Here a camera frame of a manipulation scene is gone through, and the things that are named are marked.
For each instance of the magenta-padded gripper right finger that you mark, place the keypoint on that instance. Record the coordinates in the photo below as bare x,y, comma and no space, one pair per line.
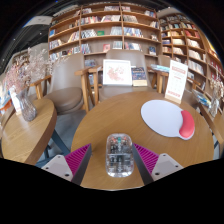
148,160

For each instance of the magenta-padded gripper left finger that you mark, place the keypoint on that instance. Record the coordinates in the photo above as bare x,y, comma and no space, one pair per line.
76,160

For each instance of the transparent computer mouse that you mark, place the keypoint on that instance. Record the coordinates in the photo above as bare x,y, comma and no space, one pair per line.
119,155

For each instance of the white mouse pad red rest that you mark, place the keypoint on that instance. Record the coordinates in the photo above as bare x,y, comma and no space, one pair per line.
163,116

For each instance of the round wooden side table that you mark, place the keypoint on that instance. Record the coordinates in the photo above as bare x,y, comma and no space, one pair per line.
26,133
218,126

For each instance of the glass vase pink flowers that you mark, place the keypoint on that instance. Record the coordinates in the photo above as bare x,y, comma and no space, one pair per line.
26,108

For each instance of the colourful book stack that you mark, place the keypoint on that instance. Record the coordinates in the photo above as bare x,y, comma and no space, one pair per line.
201,98

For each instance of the glass vase dried flowers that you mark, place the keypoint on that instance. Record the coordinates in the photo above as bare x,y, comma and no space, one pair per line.
213,108

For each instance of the white sign card red header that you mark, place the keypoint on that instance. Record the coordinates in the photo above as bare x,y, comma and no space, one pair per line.
176,81

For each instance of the dark book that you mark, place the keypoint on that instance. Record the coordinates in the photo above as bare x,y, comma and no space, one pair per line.
139,76

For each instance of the beige armchair wooden arms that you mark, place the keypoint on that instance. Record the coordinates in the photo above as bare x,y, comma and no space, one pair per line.
66,76
163,61
133,56

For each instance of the small white sign card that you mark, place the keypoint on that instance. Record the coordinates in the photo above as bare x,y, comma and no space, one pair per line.
15,100

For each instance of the light blue book stack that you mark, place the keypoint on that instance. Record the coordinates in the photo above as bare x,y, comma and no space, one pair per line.
160,68

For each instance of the white framed picture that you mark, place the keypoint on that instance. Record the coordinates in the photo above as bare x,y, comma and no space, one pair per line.
116,72

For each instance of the book display stand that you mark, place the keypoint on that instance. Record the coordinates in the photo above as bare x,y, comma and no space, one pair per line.
4,100

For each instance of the curved wooden bookshelf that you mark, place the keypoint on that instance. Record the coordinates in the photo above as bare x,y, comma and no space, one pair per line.
190,46

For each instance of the wide wooden bookshelf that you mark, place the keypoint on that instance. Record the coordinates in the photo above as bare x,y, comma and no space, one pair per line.
103,26

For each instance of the white hanging sign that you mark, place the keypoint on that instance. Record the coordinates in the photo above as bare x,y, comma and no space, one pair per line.
38,20

